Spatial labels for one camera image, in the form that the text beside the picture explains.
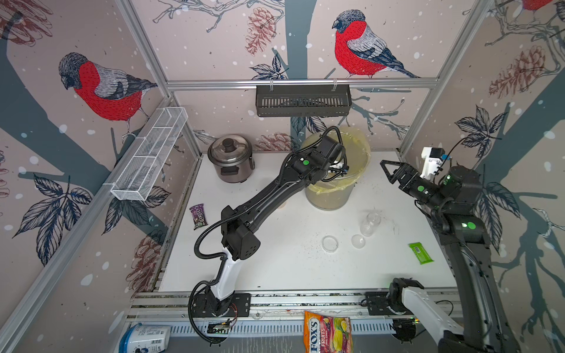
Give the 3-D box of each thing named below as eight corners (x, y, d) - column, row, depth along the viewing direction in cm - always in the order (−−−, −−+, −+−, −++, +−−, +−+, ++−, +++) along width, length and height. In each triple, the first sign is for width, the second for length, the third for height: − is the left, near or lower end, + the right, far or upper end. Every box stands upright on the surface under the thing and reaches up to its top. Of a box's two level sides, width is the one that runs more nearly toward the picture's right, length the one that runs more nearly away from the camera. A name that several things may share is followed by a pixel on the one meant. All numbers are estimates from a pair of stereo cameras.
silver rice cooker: (216, 187, 108) (203, 159, 92) (223, 162, 120) (213, 133, 104) (252, 187, 108) (246, 159, 92) (256, 162, 119) (250, 133, 104)
